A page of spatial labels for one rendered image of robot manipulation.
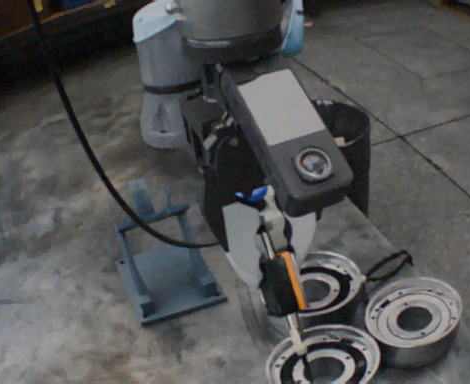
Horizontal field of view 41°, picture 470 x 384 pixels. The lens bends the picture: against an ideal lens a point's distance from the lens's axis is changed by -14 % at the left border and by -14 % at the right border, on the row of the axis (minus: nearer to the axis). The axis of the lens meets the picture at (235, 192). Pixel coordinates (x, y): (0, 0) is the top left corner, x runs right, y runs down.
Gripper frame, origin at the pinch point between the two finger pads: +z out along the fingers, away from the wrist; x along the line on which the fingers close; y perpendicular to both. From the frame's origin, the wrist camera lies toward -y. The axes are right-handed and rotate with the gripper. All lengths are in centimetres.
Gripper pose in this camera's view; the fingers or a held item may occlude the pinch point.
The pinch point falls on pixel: (277, 273)
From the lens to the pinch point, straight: 56.3
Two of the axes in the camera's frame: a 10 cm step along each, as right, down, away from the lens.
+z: 1.5, 8.5, 5.1
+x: -9.3, 3.0, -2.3
